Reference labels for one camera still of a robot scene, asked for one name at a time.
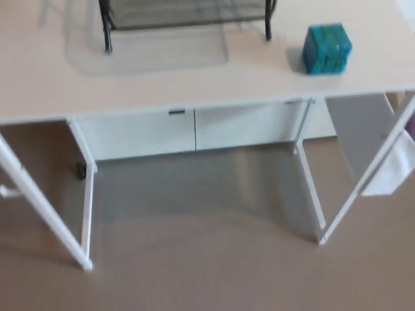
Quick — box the white desk drawer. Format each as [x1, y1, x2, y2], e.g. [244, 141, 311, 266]
[193, 100, 309, 152]
[73, 108, 197, 162]

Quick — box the white desk with drawers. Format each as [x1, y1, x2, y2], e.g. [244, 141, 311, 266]
[0, 0, 415, 271]

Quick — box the black mesh file tray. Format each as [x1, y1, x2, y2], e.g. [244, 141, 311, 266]
[97, 0, 279, 54]

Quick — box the teal blue cube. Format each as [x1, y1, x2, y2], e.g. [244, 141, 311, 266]
[302, 22, 353, 76]

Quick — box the white cloth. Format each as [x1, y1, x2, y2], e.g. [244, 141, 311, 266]
[361, 129, 415, 197]

